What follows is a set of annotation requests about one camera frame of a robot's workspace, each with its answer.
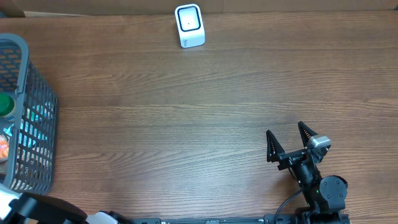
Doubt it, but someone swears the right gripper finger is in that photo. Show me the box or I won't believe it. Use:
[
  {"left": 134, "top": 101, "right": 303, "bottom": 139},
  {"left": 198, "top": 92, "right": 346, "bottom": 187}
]
[
  {"left": 266, "top": 130, "right": 285, "bottom": 162},
  {"left": 298, "top": 121, "right": 318, "bottom": 148}
]

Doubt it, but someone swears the teal snack packet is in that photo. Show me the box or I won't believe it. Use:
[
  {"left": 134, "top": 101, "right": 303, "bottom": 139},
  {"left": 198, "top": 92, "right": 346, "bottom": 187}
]
[{"left": 2, "top": 102, "right": 54, "bottom": 158}]

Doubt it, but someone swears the green lid jar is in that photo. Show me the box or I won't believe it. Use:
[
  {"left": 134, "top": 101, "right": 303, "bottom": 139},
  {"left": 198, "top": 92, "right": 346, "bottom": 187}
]
[{"left": 0, "top": 93, "right": 16, "bottom": 122}]

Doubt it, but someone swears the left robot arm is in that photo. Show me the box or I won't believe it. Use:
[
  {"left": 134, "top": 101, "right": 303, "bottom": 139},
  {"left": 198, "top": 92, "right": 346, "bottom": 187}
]
[{"left": 1, "top": 185, "right": 132, "bottom": 224}]

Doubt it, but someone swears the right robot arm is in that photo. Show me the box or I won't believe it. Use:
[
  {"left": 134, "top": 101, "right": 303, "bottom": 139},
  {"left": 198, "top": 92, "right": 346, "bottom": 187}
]
[{"left": 264, "top": 121, "right": 350, "bottom": 224}]

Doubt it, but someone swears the white barcode scanner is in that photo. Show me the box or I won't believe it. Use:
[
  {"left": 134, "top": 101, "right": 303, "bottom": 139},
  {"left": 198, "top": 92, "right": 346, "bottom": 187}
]
[{"left": 175, "top": 4, "right": 206, "bottom": 49}]

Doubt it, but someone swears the grey plastic mesh basket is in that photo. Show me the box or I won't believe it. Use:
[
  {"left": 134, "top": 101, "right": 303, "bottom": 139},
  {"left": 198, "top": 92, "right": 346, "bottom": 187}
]
[{"left": 1, "top": 34, "right": 59, "bottom": 194}]

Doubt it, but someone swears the orange snack packet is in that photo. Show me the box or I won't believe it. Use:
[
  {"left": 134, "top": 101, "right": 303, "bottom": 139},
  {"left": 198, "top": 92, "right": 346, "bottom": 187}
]
[{"left": 0, "top": 135, "right": 9, "bottom": 162}]

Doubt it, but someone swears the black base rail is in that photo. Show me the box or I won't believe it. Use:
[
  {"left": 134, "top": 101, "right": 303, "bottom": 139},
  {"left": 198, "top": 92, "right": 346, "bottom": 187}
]
[{"left": 129, "top": 214, "right": 351, "bottom": 224}]

